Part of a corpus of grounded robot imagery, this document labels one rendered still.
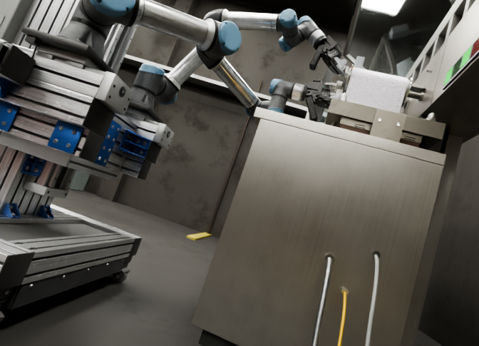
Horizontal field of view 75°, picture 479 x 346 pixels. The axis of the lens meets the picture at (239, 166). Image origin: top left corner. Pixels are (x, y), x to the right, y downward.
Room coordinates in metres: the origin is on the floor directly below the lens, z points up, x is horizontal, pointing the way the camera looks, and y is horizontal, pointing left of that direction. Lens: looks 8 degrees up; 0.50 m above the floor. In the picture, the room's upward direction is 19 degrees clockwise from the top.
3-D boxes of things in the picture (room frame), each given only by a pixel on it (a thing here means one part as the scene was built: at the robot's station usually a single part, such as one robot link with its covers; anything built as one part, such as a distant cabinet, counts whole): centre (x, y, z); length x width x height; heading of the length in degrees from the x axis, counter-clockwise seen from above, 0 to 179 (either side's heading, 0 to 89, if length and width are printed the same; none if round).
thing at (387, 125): (1.05, -0.45, 0.97); 0.10 x 0.03 x 0.11; 76
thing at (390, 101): (1.27, -0.46, 1.11); 0.23 x 0.01 x 0.18; 76
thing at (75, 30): (0.99, 0.63, 0.87); 0.15 x 0.15 x 0.10
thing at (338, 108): (1.15, -0.46, 1.00); 0.40 x 0.16 x 0.06; 76
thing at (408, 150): (2.26, -0.62, 0.88); 2.52 x 0.66 x 0.04; 166
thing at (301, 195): (2.26, -0.63, 0.43); 2.52 x 0.64 x 0.86; 166
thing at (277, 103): (1.38, -0.06, 1.01); 0.11 x 0.08 x 0.11; 38
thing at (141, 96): (1.48, 0.56, 0.87); 0.15 x 0.15 x 0.10
